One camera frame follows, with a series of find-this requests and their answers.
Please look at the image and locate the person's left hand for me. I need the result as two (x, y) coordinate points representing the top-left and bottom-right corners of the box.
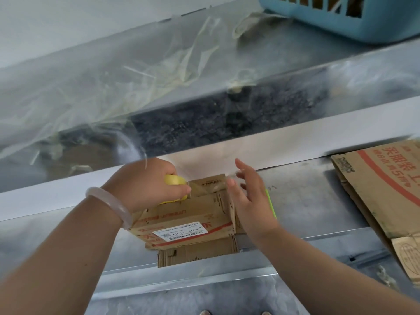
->
(101, 157), (192, 214)

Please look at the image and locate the person's left forearm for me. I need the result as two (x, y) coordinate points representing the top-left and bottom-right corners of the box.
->
(0, 196), (124, 315)

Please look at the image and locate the pile of assorted small items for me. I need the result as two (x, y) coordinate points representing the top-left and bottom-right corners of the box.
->
(279, 0), (365, 18)

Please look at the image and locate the blue plastic basket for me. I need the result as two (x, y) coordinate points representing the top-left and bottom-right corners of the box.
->
(259, 0), (420, 45)

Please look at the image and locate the pile of beige paper scraps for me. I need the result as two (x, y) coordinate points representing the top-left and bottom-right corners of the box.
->
(375, 265), (399, 287)

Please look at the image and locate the white-labelled cardboard box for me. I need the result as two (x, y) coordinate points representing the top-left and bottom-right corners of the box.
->
(129, 173), (247, 269)

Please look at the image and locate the white bangle bracelet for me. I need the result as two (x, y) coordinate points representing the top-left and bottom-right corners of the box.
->
(85, 186), (133, 230)

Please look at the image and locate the yellow tape roll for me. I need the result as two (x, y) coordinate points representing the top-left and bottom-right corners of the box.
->
(159, 173), (237, 206)

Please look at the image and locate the person's right hand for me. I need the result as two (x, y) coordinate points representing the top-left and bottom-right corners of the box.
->
(226, 158), (280, 242)

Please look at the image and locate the pile of clear tape scraps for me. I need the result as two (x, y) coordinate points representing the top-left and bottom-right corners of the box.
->
(0, 11), (289, 174)

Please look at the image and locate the person's right forearm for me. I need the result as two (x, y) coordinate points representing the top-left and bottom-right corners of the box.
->
(252, 224), (420, 315)

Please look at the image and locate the red-lettered cardboard box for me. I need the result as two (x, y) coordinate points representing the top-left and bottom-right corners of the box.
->
(330, 139), (420, 286)

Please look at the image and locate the green utility knife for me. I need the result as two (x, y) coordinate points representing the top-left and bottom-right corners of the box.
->
(265, 188), (278, 220)

